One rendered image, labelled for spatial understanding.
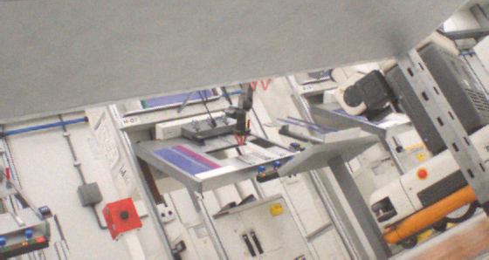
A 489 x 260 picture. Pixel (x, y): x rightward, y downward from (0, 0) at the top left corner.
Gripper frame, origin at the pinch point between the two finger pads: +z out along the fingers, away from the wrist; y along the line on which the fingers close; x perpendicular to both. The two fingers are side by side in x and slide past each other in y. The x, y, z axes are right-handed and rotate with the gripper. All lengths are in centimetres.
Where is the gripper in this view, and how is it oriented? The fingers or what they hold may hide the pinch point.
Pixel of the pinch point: (240, 144)
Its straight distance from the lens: 324.5
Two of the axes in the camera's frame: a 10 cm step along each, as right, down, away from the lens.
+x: 6.3, 2.4, -7.4
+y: -7.8, 1.6, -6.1
